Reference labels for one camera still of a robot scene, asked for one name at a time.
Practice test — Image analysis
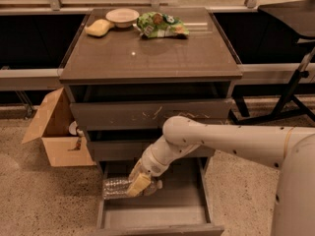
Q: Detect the green chip bag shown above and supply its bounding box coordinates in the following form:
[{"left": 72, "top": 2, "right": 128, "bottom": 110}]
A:
[{"left": 136, "top": 12, "right": 189, "bottom": 38}]

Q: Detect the grey middle drawer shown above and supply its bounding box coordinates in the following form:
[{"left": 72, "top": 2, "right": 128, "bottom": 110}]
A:
[{"left": 86, "top": 136, "right": 218, "bottom": 162}]

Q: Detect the clear plastic water bottle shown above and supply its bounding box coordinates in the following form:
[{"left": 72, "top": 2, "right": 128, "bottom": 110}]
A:
[{"left": 102, "top": 177, "right": 162, "bottom": 200}]

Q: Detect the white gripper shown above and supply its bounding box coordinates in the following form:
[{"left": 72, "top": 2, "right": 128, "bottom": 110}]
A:
[{"left": 127, "top": 146, "right": 168, "bottom": 197}]

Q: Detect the grey top drawer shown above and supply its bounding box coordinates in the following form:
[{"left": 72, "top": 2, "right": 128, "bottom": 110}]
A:
[{"left": 70, "top": 98, "right": 232, "bottom": 131}]

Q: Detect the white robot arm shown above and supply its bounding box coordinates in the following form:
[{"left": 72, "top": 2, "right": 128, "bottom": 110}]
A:
[{"left": 127, "top": 116, "right": 315, "bottom": 236}]

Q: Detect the white ceramic bowl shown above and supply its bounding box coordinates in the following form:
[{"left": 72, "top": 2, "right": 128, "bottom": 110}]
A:
[{"left": 105, "top": 8, "right": 140, "bottom": 29}]

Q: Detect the dark grey drawer cabinet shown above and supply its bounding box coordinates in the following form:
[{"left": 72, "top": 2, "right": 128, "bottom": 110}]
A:
[{"left": 58, "top": 6, "right": 244, "bottom": 175}]

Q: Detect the open cardboard box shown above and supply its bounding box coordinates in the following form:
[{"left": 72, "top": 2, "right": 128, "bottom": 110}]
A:
[{"left": 22, "top": 88, "right": 95, "bottom": 167}]

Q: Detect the grey open bottom drawer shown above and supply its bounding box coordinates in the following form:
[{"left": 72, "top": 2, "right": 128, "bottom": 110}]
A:
[{"left": 91, "top": 157, "right": 224, "bottom": 236}]

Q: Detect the yellow sponge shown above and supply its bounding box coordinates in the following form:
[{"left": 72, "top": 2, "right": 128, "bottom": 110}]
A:
[{"left": 85, "top": 19, "right": 114, "bottom": 37}]

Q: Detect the white cup in box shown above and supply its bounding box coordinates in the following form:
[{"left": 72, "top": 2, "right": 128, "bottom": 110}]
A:
[{"left": 68, "top": 121, "right": 84, "bottom": 137}]

